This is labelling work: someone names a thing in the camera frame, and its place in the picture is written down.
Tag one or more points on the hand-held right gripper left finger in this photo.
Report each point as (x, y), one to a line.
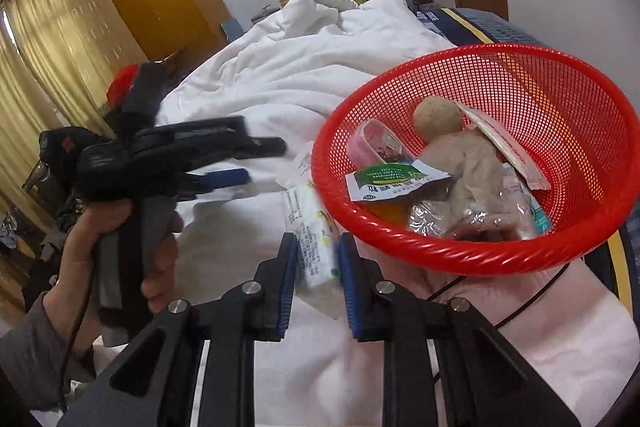
(287, 297)

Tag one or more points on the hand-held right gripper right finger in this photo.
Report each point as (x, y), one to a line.
(357, 297)

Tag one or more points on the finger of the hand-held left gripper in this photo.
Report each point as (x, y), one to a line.
(225, 179)
(250, 146)

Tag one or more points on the white tube packet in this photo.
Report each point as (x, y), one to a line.
(315, 252)

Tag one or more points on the beige plush toy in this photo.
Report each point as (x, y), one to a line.
(475, 157)

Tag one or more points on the teal white packet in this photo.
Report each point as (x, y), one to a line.
(540, 212)

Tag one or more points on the red plastic mesh basket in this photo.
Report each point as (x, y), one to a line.
(550, 97)

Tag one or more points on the person's left forearm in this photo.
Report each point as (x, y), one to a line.
(30, 357)

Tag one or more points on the person's left hand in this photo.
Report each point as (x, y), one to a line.
(80, 257)

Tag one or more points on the white paper slip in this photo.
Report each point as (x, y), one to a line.
(297, 167)

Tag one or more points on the white duvet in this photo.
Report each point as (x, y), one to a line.
(280, 72)

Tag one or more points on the orange small box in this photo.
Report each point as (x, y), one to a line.
(387, 212)

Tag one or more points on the pale pink blanket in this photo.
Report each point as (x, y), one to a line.
(320, 382)

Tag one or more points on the green white sachet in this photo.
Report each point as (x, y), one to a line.
(390, 179)

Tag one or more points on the pink clear plastic box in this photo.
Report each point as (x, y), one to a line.
(372, 142)

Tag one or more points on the beige curtain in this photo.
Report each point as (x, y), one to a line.
(50, 57)

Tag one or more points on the orange wooden wardrobe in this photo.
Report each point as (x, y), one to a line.
(165, 2)

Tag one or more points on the white red flat packet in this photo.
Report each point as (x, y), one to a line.
(505, 142)

